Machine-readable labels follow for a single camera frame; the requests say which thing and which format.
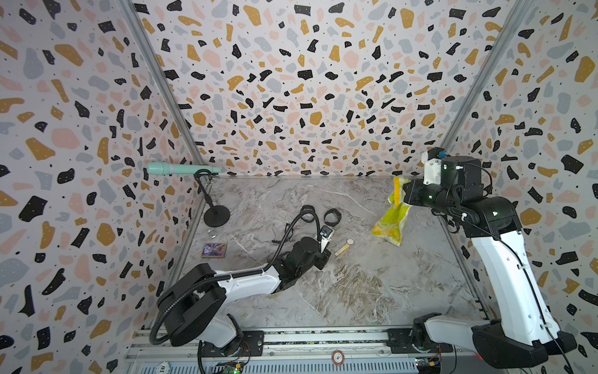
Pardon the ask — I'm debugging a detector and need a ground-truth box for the yellow green white cloth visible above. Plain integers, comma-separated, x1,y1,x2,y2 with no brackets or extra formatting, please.
371,176,411,246

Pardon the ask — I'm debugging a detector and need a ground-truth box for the black digital watch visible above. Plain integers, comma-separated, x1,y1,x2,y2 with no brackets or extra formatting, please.
324,208,342,228

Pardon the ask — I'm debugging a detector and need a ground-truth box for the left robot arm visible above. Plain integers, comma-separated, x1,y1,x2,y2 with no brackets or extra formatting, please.
149,205,342,352

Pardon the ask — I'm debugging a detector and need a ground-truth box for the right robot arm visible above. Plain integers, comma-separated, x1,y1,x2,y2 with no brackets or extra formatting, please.
403,148,577,369

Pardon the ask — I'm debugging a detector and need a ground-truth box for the small framed picture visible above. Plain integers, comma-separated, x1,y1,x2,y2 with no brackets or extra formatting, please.
201,243,227,259

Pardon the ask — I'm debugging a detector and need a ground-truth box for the black microphone stand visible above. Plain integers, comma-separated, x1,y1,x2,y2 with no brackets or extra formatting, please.
194,168,230,228

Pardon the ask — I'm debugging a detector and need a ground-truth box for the red white round sticker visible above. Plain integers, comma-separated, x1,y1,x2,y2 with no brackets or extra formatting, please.
332,350,345,366

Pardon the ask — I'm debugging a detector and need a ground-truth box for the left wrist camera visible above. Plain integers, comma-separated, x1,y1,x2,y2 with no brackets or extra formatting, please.
319,225,334,252

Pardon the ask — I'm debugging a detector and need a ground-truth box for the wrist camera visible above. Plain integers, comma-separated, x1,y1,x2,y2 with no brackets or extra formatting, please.
319,225,334,252
421,147,446,185

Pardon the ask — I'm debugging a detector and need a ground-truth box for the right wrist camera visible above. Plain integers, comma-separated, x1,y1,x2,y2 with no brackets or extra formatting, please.
421,147,446,185

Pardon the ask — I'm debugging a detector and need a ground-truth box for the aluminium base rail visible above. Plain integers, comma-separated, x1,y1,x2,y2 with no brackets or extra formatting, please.
122,326,494,373

